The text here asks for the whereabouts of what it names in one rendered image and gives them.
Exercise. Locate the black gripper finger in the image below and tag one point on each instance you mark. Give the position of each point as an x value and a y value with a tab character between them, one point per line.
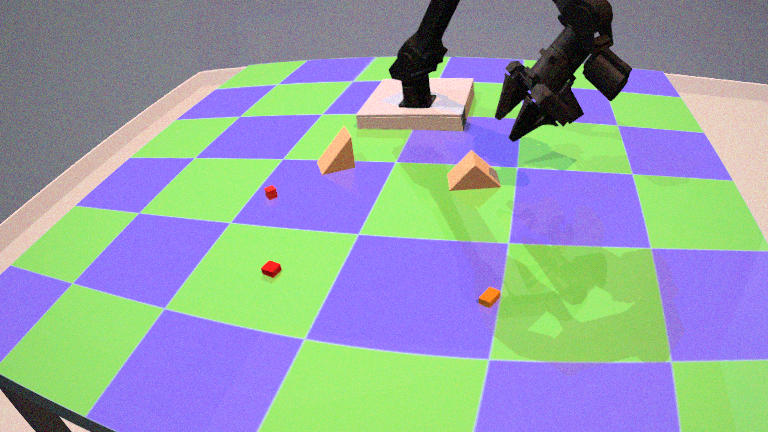
530	117
511	95

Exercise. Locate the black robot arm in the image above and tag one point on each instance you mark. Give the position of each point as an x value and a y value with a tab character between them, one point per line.
421	53

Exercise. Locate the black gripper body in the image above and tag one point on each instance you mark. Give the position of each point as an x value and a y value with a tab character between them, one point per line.
547	76

